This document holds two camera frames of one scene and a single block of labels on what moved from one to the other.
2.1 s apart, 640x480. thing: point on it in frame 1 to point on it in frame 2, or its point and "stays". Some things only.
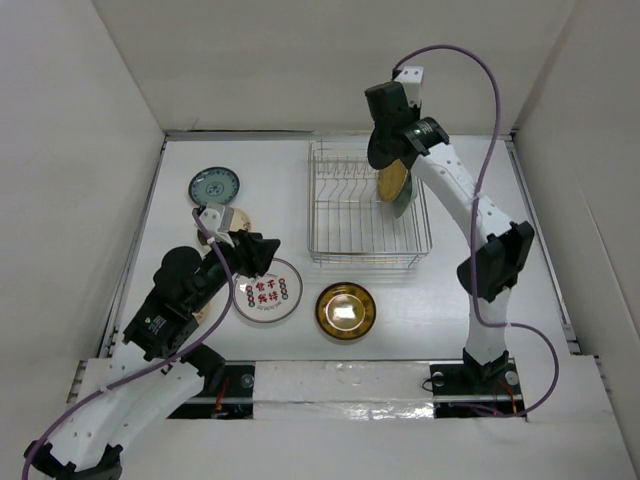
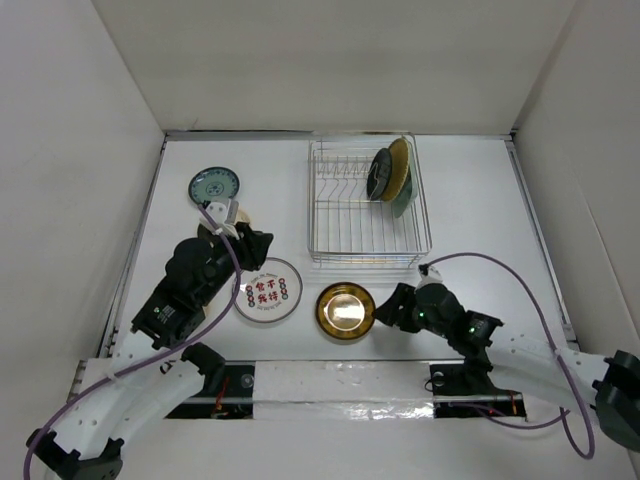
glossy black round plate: [386, 145] to [379, 174]
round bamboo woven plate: [391, 180] stays
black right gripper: [416, 110] to [389, 311]
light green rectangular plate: [406, 197] stays
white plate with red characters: [271, 296] stays
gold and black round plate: [345, 310] stays
